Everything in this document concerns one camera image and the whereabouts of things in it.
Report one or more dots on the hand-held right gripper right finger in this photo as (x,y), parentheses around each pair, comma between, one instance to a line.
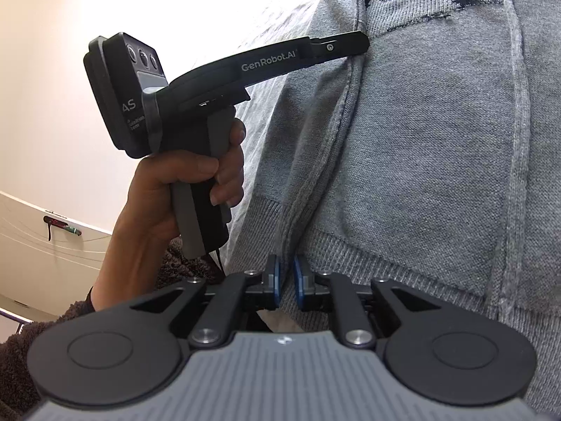
(300,280)

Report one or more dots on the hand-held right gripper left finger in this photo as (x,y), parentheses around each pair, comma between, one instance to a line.
(275,280)

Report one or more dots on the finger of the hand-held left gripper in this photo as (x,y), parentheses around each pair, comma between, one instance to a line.
(337,47)

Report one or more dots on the grey knitted cat-pattern sweater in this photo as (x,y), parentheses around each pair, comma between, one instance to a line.
(416,162)

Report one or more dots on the person's left hand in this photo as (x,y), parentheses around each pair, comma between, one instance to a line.
(149,201)

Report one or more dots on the beige wardrobe panel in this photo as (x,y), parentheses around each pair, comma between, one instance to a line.
(44,272)

